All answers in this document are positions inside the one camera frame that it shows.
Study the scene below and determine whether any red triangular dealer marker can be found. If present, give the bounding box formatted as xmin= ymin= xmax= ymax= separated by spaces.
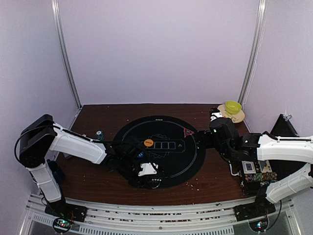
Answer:
xmin=183 ymin=128 xmax=195 ymax=138

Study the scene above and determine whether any orange big blind button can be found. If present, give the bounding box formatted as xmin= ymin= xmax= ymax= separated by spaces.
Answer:
xmin=143 ymin=139 xmax=154 ymax=147

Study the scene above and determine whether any green poker chip stack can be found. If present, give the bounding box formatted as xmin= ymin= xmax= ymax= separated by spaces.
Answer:
xmin=95 ymin=130 xmax=104 ymax=141

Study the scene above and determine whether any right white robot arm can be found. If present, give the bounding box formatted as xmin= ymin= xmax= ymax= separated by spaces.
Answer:
xmin=204 ymin=115 xmax=313 ymax=216

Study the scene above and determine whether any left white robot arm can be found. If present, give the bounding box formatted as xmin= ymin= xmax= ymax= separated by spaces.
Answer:
xmin=14 ymin=114 xmax=164 ymax=217

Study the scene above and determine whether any beige plate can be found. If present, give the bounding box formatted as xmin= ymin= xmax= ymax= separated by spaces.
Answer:
xmin=218 ymin=104 xmax=245 ymax=123

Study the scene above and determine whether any round black poker mat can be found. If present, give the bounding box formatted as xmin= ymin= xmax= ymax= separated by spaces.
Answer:
xmin=113 ymin=116 xmax=205 ymax=188

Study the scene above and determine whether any green plastic bowl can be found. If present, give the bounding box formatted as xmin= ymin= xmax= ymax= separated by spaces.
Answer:
xmin=225 ymin=100 xmax=242 ymax=115

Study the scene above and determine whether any playing card deck in case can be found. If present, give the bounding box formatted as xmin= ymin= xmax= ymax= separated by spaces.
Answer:
xmin=242 ymin=161 xmax=256 ymax=174

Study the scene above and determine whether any black poker case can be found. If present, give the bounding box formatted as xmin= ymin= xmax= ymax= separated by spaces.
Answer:
xmin=226 ymin=114 xmax=311 ymax=195

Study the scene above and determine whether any dark blue mug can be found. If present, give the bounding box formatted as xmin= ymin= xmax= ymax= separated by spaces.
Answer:
xmin=47 ymin=160 xmax=65 ymax=184

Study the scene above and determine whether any poker chips row in case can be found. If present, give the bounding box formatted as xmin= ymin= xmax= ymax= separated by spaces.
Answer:
xmin=245 ymin=172 xmax=278 ymax=186

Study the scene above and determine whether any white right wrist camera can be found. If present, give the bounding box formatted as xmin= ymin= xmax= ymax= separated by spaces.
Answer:
xmin=210 ymin=107 xmax=223 ymax=121

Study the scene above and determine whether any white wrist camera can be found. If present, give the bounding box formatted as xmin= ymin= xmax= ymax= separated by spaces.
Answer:
xmin=138 ymin=163 xmax=158 ymax=177
xmin=210 ymin=107 xmax=223 ymax=121

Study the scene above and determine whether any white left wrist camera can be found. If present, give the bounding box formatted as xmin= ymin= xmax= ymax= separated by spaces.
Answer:
xmin=138 ymin=163 xmax=158 ymax=177

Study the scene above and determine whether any aluminium front rail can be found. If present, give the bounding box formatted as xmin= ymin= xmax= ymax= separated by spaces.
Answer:
xmin=17 ymin=193 xmax=304 ymax=235

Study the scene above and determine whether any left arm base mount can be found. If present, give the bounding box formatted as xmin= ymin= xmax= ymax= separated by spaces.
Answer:
xmin=45 ymin=198 xmax=88 ymax=222

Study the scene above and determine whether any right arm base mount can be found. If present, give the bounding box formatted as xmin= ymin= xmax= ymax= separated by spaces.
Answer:
xmin=233 ymin=196 xmax=276 ymax=221

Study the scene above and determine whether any right aluminium frame post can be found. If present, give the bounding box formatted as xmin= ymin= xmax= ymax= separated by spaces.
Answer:
xmin=238 ymin=0 xmax=268 ymax=107

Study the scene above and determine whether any aluminium frame post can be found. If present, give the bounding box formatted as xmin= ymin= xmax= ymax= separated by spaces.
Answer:
xmin=238 ymin=0 xmax=268 ymax=107
xmin=51 ymin=0 xmax=82 ymax=109

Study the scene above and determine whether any left aluminium frame post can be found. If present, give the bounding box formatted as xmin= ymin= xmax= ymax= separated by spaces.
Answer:
xmin=51 ymin=0 xmax=82 ymax=109

